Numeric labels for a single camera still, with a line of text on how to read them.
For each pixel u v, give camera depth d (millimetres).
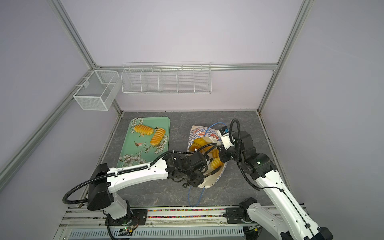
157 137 1010
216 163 827
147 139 1024
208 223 734
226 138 620
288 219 392
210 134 786
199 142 893
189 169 551
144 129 1048
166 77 971
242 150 507
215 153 620
